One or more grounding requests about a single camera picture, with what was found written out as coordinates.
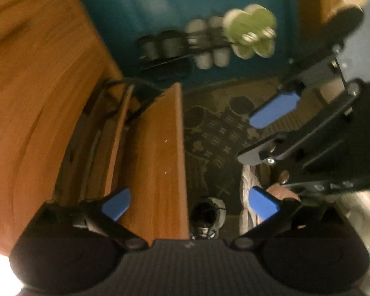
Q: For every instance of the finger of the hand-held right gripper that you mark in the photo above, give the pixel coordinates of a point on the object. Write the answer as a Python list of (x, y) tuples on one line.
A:
[(274, 109), (265, 154)]

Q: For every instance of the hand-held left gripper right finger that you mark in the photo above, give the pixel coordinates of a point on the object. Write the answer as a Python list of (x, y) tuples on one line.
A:
[(262, 205)]

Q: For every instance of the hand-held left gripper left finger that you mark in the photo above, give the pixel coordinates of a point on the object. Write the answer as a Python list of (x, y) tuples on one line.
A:
[(117, 203)]

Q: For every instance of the wooden shoe cabinet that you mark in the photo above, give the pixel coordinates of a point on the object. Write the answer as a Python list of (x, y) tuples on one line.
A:
[(43, 98)]

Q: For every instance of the person's right hand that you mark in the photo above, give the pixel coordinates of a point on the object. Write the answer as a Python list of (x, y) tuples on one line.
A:
[(283, 192)]

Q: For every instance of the white sneaker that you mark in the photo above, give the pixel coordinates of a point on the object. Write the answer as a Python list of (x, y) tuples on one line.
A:
[(248, 182)]

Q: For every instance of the grey sneaker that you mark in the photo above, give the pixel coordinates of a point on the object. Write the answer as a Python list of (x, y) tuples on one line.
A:
[(206, 219)]

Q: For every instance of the patterned doormat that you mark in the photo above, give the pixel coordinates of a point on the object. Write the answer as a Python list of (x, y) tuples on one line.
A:
[(209, 135)]

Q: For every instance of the grey slipper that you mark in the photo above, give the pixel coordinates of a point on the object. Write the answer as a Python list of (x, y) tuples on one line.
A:
[(221, 58), (197, 26)]

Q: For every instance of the blue door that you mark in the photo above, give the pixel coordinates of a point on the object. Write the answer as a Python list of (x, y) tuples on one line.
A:
[(172, 0)]

